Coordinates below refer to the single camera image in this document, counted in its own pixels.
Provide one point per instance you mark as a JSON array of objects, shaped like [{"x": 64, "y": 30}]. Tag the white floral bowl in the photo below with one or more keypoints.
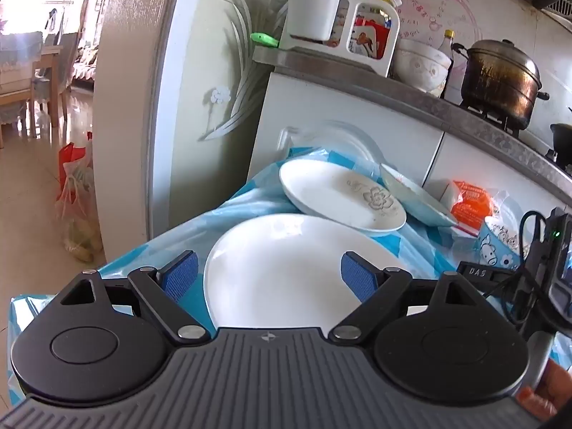
[{"x": 420, "y": 67}]

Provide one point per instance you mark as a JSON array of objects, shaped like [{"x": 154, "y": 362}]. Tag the wooden dining chair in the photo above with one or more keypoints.
[{"x": 18, "y": 94}]

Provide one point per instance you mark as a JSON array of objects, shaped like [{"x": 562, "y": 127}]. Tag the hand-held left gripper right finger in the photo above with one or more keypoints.
[{"x": 359, "y": 277}]

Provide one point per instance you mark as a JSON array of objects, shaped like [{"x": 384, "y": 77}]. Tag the person's right hand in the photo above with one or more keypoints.
[{"x": 547, "y": 393}]

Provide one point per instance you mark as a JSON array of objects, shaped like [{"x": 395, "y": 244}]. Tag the white cabinet door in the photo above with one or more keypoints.
[
  {"x": 482, "y": 161},
  {"x": 335, "y": 107}
]

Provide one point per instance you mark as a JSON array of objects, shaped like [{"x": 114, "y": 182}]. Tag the red plastic bag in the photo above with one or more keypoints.
[{"x": 67, "y": 154}]

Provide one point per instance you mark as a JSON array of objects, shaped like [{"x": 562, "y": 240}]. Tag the metal steamer pot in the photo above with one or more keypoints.
[{"x": 500, "y": 80}]

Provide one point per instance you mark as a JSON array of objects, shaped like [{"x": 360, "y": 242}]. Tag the white kitchen rack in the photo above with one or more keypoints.
[{"x": 384, "y": 65}]

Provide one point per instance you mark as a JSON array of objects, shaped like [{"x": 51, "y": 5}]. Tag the large plain white plate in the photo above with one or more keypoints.
[{"x": 277, "y": 268}]

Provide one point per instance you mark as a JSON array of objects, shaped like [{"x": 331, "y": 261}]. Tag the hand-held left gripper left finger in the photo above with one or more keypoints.
[{"x": 178, "y": 277}]

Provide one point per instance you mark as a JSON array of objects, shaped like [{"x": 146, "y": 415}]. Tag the blue cartoon bowl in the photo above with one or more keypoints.
[{"x": 491, "y": 250}]

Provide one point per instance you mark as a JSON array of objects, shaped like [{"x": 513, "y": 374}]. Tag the orange packet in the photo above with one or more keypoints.
[{"x": 469, "y": 201}]

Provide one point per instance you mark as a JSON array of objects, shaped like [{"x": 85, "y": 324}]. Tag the blue checkered plastic tablecloth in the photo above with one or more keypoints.
[{"x": 250, "y": 196}]

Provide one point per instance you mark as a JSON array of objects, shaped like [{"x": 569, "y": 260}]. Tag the white utensil holder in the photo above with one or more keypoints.
[{"x": 313, "y": 9}]

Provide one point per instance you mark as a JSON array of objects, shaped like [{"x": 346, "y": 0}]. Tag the grey kitchen countertop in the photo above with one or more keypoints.
[{"x": 402, "y": 98}]

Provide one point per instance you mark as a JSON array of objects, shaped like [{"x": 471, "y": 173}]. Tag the pink round wall sticker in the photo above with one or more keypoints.
[{"x": 464, "y": 13}]

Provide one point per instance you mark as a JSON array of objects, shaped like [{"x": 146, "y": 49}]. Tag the red seasoning packet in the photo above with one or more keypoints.
[{"x": 368, "y": 40}]

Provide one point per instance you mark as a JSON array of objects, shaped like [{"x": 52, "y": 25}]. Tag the green plate with pink flowers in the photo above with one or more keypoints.
[{"x": 415, "y": 201}]

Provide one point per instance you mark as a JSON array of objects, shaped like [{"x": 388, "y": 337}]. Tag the clear bag of vegetables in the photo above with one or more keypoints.
[{"x": 80, "y": 223}]

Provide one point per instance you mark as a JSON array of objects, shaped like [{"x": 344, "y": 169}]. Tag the white plate with grey flower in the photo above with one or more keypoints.
[{"x": 321, "y": 192}]

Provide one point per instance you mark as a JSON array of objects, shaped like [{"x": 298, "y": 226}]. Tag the black wok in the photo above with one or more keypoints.
[{"x": 563, "y": 143}]

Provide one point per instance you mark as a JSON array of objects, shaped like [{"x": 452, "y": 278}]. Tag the covered dining chair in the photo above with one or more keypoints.
[{"x": 58, "y": 62}]

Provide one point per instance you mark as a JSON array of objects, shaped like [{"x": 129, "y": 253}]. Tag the gas stove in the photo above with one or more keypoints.
[{"x": 491, "y": 114}]

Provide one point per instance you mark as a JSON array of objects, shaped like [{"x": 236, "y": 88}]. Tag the dark sauce bottle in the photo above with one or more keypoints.
[{"x": 449, "y": 49}]

